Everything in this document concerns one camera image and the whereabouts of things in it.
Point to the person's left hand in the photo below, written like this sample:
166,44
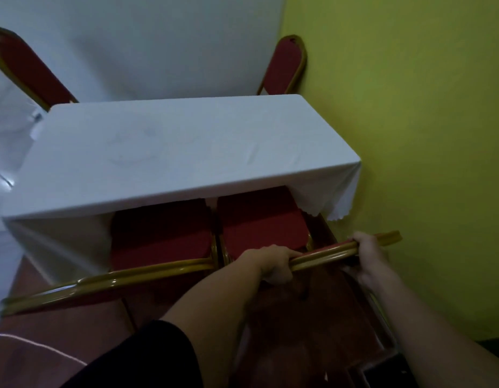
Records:
273,264

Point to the person's right hand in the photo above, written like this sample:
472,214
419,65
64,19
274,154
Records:
368,258

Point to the person's left fingers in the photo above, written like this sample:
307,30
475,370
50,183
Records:
283,253

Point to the person's right fingers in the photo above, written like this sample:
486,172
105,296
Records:
364,242

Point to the red chair with gold frame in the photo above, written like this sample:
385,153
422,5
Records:
160,234
259,222
29,70
285,66

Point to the person's right forearm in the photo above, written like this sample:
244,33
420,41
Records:
427,339

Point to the person's left forearm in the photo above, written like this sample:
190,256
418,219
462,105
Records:
217,315

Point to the dark box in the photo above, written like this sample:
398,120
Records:
382,371

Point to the white tablecloth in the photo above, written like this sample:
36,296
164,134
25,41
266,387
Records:
180,153

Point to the black sleeve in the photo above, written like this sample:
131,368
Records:
144,359

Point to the white drape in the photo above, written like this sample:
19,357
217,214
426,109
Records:
3,129

